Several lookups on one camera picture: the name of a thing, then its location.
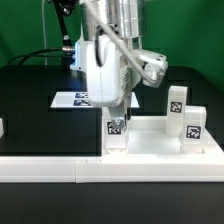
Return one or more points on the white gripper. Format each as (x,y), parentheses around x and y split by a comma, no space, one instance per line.
(109,84)

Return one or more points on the white square table top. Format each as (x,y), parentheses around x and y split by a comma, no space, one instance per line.
(147,135)

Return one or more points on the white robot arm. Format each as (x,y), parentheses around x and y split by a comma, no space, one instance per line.
(110,30)

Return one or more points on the white sheet with AprilTags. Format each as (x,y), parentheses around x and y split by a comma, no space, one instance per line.
(80,99)

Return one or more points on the white U-shaped obstacle fence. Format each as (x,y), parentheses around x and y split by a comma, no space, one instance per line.
(113,168)

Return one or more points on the white part at left edge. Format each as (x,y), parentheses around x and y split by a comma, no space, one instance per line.
(1,128)

